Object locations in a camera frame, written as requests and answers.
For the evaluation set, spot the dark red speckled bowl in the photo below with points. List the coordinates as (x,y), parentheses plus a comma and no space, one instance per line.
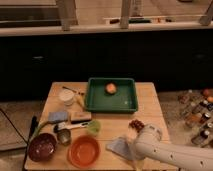
(42,147)

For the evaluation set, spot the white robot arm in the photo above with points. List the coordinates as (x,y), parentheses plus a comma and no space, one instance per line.
(147,144)

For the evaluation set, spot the yellow small utensil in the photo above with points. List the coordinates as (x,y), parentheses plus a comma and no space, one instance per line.
(80,101)

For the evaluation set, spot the orange round fruit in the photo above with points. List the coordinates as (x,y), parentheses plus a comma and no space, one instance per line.
(111,88)

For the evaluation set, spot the bunch of dark grapes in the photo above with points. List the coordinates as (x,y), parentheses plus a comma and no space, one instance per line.
(137,125)

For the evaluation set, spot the light blue towel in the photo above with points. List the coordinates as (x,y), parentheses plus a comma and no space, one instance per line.
(120,147)

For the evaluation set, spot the spice jar rack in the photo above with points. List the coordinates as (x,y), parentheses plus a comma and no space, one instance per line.
(195,117)

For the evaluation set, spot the blue sponge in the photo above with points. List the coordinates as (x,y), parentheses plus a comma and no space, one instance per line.
(59,116)

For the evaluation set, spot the white lidded cup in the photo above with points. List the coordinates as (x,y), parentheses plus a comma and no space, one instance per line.
(67,96)

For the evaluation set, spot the green plastic tray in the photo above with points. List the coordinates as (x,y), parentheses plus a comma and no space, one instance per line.
(98,100)

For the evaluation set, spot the orange plastic bowl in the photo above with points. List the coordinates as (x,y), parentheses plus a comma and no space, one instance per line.
(83,152)

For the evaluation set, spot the thin dark stick utensil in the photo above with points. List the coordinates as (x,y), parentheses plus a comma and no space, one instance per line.
(75,91)

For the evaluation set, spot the wooden block brush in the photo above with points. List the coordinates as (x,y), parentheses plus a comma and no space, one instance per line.
(78,117)

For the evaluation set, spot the small metal cup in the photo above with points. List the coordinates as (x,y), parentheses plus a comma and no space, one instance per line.
(64,136)

